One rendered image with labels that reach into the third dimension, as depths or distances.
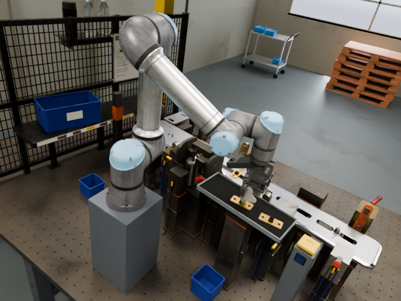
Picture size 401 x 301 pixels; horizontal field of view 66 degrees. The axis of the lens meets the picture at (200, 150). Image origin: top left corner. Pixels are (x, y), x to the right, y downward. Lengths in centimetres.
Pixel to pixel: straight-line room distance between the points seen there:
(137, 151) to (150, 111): 15
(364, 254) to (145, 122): 101
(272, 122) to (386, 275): 119
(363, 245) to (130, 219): 96
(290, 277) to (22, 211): 132
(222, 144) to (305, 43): 714
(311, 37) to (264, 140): 696
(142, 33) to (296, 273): 92
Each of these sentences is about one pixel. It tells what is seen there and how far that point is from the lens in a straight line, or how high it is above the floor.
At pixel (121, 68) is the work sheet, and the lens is 213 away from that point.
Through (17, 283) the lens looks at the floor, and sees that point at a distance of 244.
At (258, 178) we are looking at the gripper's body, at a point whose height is 132.
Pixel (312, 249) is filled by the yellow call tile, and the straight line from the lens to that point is 112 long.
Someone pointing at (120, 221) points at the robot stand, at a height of 110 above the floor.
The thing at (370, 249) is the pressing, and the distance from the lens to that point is 150.
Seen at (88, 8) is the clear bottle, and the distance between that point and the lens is 201.
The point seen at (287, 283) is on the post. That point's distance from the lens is 125.
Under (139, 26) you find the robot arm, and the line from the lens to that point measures 93.
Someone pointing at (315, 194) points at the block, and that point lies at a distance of 160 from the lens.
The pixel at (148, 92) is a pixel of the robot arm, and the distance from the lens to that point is 107.
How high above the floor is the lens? 191
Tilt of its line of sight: 32 degrees down
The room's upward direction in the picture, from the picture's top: 9 degrees clockwise
